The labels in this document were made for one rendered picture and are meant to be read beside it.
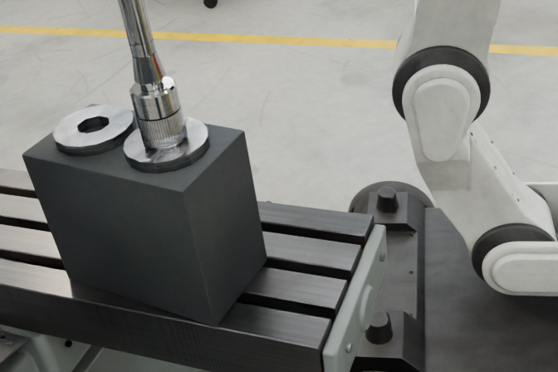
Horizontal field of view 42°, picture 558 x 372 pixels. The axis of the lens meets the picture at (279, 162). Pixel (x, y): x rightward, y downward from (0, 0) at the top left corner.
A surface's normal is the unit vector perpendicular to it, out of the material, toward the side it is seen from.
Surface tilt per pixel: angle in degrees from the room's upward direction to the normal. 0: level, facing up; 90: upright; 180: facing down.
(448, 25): 90
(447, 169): 115
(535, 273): 90
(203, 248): 90
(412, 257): 0
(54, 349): 90
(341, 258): 0
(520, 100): 0
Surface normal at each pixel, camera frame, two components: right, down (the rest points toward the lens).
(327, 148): -0.12, -0.83
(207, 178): 0.87, 0.17
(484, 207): -0.16, 0.56
